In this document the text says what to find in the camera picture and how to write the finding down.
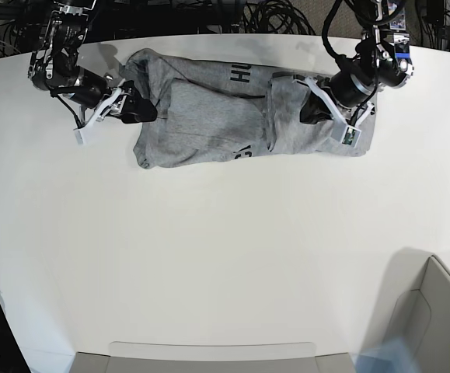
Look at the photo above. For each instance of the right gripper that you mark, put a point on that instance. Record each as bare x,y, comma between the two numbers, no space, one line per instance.
92,98

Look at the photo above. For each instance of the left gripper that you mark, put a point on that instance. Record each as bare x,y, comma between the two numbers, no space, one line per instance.
347,92

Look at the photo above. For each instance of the grey T-shirt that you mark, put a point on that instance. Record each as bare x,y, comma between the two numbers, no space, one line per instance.
216,111

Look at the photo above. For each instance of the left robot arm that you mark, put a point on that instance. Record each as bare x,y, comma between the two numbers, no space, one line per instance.
382,57

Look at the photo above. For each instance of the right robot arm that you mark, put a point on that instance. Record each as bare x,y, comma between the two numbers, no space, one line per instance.
54,62

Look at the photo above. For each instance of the grey bin right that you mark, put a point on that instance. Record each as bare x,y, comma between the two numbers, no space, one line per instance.
418,336

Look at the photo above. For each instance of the blue translucent object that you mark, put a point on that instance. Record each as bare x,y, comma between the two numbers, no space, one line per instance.
384,355

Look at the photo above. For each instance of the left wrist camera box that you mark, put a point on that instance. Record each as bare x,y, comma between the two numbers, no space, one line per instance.
346,134

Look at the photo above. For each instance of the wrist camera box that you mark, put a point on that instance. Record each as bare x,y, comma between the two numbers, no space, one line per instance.
346,134
85,136

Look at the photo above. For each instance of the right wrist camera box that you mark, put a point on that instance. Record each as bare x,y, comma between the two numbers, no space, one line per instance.
85,136

